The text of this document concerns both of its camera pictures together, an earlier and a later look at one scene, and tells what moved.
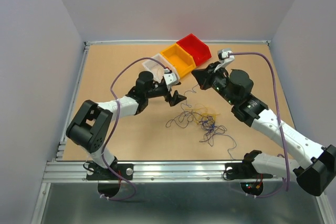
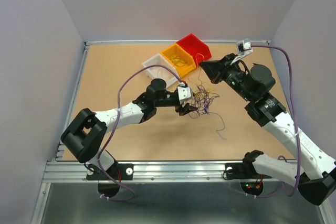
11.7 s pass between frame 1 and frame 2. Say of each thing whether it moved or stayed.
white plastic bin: stayed
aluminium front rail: stayed
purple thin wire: moved
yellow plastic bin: stayed
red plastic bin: stayed
